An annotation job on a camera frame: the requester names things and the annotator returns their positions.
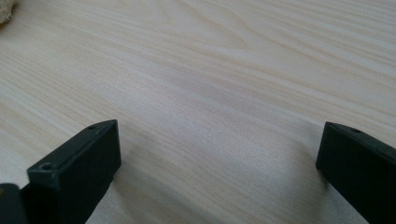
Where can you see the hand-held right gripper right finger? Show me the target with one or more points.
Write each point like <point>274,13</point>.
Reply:
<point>361,168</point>

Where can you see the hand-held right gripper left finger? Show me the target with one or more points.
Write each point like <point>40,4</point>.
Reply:
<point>77,174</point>

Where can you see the beige rough lump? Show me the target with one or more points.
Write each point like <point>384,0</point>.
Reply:
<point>5,11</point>

